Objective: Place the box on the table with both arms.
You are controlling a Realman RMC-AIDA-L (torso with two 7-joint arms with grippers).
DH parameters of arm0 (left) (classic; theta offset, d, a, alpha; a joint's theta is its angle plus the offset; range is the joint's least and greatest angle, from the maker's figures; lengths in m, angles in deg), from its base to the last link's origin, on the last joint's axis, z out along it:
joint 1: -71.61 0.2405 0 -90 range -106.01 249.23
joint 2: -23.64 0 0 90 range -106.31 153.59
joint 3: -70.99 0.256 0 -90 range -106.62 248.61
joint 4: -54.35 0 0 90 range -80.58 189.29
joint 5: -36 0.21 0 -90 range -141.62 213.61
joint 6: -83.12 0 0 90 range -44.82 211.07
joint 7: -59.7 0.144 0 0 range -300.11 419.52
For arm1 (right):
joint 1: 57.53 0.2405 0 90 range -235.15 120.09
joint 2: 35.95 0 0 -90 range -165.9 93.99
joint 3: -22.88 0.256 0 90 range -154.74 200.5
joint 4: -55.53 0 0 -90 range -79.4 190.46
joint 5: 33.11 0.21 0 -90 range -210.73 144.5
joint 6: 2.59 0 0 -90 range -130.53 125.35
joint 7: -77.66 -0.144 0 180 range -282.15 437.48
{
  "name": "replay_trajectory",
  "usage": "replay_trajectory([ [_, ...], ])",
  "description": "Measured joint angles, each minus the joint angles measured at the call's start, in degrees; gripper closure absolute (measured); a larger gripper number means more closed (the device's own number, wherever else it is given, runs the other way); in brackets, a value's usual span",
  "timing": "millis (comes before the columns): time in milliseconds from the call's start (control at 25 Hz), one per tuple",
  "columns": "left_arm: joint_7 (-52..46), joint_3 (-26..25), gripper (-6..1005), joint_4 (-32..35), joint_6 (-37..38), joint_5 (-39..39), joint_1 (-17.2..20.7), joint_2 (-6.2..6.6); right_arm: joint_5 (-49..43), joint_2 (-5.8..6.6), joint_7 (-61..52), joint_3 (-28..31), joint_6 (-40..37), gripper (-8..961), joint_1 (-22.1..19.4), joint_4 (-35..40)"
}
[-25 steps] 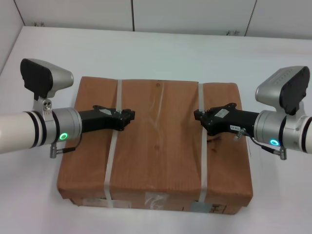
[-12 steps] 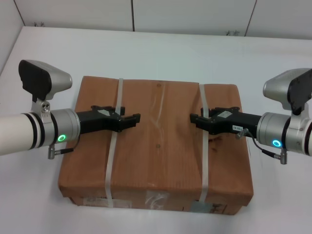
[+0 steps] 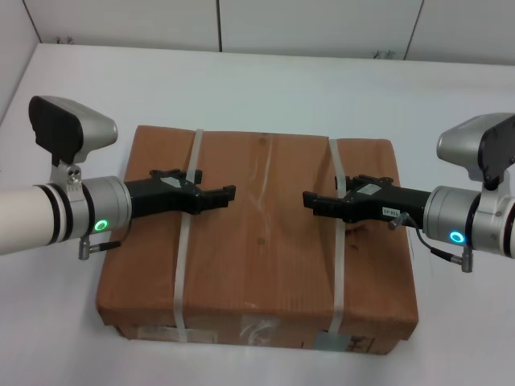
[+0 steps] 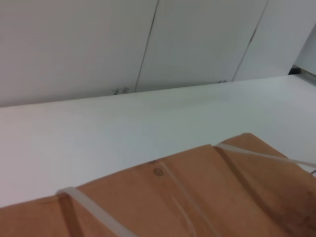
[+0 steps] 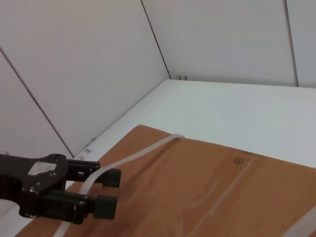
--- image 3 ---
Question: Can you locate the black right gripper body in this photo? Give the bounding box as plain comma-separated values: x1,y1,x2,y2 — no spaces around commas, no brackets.
341,173,432,228

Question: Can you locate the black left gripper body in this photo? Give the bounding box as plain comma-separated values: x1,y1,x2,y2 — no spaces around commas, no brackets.
124,168,207,222

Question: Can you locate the white plastic packing strap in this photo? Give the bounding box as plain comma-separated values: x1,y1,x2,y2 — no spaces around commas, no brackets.
327,138,348,351
173,128,204,343

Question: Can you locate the brown cardboard box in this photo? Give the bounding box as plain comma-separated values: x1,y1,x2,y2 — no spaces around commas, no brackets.
95,125,420,356

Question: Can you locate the left wrist cable with plug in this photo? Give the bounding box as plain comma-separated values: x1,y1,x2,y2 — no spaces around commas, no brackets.
77,236,122,262

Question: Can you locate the wrist cable with plug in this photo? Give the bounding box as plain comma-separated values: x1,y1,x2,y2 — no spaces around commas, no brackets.
387,211,475,274
77,236,122,262

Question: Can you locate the right wrist cable with plug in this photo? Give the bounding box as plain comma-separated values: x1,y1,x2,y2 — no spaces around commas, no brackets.
387,211,475,274

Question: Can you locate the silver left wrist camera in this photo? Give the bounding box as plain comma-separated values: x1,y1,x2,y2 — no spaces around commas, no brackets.
28,95,120,191

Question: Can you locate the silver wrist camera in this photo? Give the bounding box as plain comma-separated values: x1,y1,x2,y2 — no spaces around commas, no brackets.
435,113,515,192
28,95,120,191

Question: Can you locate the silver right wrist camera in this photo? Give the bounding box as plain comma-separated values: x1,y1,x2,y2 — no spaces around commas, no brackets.
435,113,515,192

